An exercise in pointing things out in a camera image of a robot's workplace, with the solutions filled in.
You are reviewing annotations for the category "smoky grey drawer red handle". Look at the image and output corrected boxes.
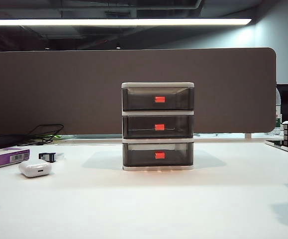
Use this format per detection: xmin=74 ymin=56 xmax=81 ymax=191
xmin=122 ymin=116 xmax=194 ymax=139
xmin=122 ymin=87 xmax=194 ymax=112
xmin=123 ymin=142 xmax=194 ymax=167

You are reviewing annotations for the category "white earphone case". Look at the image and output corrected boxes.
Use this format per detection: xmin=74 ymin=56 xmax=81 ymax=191
xmin=18 ymin=160 xmax=52 ymax=178

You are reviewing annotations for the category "brown desk partition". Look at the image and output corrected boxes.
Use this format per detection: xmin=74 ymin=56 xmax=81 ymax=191
xmin=0 ymin=47 xmax=278 ymax=136

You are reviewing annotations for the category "small black clip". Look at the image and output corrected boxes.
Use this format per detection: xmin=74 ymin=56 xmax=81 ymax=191
xmin=38 ymin=152 xmax=57 ymax=163

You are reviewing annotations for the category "ceiling light strip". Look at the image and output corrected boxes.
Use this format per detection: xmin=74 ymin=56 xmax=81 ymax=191
xmin=0 ymin=17 xmax=253 ymax=27

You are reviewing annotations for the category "purple and white box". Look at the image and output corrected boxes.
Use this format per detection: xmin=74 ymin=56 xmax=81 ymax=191
xmin=0 ymin=147 xmax=31 ymax=168

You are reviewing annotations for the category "white drawer cabinet frame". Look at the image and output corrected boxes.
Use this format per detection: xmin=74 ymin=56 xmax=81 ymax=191
xmin=121 ymin=82 xmax=195 ymax=172

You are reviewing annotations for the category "black cable loop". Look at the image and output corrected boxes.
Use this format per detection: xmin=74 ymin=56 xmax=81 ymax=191
xmin=16 ymin=123 xmax=65 ymax=146

